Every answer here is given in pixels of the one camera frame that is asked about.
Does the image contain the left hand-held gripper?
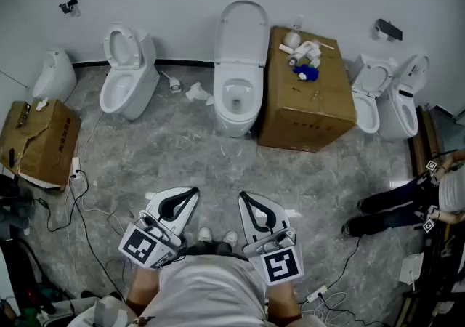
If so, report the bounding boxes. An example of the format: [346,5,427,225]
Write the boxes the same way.
[118,187,201,270]

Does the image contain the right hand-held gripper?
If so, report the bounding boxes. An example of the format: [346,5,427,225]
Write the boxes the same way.
[238,191,304,287]

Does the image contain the person's left forearm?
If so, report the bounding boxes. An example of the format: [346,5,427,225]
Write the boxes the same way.
[124,266,161,318]

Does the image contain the person's right forearm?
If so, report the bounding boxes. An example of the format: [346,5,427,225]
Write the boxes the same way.
[266,279,303,320]

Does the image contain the white smart toilet body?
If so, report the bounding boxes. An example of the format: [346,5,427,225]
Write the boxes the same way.
[213,58,269,139]

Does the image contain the white toilet brush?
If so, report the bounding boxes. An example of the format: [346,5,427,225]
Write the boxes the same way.
[161,70,183,94]

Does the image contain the white toilet with tank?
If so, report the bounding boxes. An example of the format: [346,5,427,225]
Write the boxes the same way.
[99,27,161,122]

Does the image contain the white compact toilet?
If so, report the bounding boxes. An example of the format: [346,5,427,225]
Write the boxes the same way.
[349,53,397,134]

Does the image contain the white toilet with black panel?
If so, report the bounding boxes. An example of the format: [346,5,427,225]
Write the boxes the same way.
[376,54,432,142]

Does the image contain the white egg-shaped toilet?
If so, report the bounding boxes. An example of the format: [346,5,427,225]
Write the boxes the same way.
[31,48,78,104]

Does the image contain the white toilet lid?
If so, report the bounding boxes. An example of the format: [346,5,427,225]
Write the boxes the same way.
[214,0,270,66]

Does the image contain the person's dark trousers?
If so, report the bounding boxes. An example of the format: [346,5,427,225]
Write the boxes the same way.
[180,240,249,262]

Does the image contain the person's white shirt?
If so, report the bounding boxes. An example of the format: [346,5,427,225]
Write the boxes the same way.
[130,254,270,327]

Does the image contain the large cardboard box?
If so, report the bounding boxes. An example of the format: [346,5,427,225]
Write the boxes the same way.
[257,25,357,153]

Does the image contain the torn cardboard box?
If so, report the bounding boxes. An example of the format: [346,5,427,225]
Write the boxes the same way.
[0,100,82,189]

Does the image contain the small white box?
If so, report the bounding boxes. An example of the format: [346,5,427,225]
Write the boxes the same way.
[398,252,426,286]

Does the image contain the blue cloth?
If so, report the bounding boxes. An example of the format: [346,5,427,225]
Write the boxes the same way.
[292,63,320,83]

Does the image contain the dark bag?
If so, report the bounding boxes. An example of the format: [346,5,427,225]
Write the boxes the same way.
[0,172,36,238]

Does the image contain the black equipment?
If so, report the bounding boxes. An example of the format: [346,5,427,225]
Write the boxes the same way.
[0,237,76,327]

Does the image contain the white plastic fittings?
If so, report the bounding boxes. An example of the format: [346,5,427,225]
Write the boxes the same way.
[278,39,323,68]

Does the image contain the brown wooden board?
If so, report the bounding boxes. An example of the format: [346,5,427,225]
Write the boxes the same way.
[407,105,445,178]

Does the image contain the white round part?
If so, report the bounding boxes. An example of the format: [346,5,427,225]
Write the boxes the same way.
[283,31,302,52]

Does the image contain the black equipment rack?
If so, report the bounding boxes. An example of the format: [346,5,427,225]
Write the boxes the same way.
[392,229,465,327]

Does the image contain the black paper holder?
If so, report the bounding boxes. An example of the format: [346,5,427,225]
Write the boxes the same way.
[375,17,404,43]

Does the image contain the long black cable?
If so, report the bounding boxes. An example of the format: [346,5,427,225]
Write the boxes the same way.
[67,169,129,303]

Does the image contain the coiled white cable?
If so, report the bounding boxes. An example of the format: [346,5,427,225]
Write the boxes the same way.
[300,291,357,326]

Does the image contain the black cable with adapter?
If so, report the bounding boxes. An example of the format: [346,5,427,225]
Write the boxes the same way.
[33,187,90,234]

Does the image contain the white ring toilet seat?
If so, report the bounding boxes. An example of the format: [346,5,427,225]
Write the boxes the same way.
[350,59,396,98]
[102,22,142,70]

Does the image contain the black wall fixture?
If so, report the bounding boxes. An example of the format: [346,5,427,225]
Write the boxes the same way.
[58,0,80,15]

